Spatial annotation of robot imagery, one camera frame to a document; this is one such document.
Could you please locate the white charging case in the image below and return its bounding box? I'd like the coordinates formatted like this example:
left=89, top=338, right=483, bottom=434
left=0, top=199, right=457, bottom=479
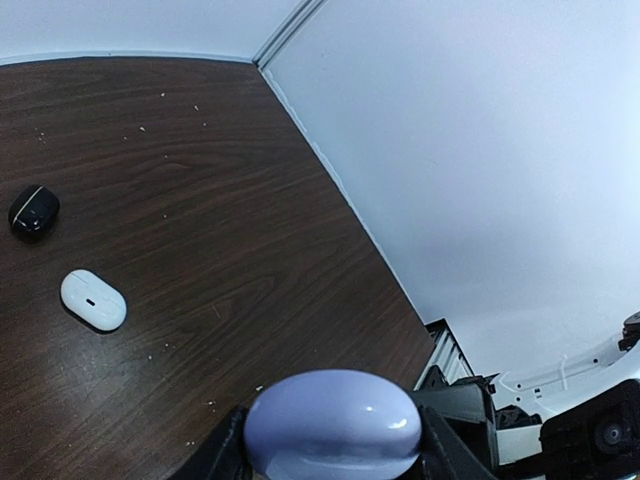
left=60, top=269, right=127, bottom=332

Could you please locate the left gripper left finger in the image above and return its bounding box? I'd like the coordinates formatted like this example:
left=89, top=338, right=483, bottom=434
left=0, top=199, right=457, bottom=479
left=174, top=406, right=250, bottom=480

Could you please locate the right aluminium frame post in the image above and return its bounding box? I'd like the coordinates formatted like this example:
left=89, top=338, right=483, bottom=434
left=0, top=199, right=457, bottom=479
left=252, top=0, right=326, bottom=71

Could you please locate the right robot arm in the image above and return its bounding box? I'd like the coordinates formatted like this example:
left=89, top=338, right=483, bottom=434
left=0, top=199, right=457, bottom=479
left=492, top=314, right=639, bottom=479

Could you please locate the black charging case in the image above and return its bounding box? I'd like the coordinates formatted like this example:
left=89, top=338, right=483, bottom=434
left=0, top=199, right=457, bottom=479
left=8, top=184, right=60, bottom=238

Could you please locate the purple round charging case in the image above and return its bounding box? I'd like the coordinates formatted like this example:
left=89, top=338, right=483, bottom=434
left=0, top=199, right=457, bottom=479
left=244, top=369, right=422, bottom=479

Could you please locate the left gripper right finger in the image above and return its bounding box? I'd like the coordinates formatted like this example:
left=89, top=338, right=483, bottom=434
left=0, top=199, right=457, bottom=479
left=418, top=406, right=495, bottom=480

